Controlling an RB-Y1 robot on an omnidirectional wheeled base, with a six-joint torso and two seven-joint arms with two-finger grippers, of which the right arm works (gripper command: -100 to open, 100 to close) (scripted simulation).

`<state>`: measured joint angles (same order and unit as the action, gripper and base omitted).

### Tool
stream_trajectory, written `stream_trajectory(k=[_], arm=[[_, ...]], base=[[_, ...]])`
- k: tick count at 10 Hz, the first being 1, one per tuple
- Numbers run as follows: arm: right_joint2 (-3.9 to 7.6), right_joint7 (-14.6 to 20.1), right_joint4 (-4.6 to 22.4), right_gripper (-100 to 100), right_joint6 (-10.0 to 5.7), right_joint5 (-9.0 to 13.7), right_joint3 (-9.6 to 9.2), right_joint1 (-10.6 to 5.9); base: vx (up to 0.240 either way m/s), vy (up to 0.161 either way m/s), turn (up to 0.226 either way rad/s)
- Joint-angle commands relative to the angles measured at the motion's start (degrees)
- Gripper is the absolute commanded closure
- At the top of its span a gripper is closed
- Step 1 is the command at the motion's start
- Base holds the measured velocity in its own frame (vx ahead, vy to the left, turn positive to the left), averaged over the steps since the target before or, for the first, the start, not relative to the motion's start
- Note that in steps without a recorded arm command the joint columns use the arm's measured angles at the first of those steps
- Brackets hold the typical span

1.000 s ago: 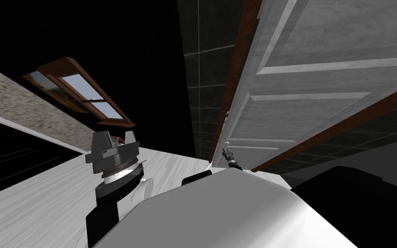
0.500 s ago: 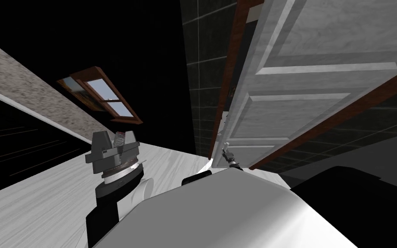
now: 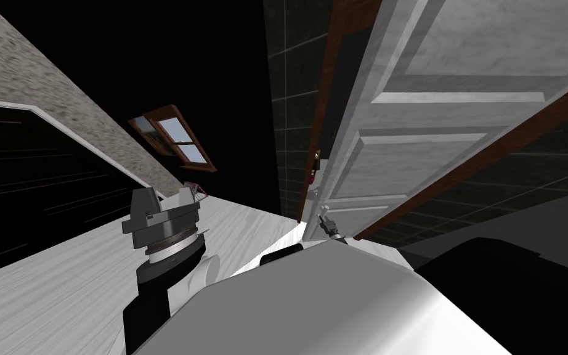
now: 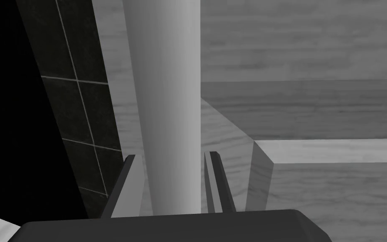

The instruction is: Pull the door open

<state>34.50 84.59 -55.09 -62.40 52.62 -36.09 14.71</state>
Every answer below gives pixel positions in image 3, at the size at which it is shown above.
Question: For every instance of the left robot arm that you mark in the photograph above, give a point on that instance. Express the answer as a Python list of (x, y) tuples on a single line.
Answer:
[(151, 305)]

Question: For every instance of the wooden framed window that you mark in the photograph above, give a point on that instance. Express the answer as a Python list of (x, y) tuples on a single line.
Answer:
[(180, 140)]

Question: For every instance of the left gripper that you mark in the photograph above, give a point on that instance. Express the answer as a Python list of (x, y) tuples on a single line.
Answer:
[(165, 224)]

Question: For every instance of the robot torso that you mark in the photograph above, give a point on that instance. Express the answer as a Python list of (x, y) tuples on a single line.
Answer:
[(313, 305)]

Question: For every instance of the brass door knob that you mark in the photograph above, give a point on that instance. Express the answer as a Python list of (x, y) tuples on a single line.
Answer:
[(316, 162)]

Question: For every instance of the white panelled door leaf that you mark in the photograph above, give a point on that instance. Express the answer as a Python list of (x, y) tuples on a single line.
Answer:
[(437, 162)]

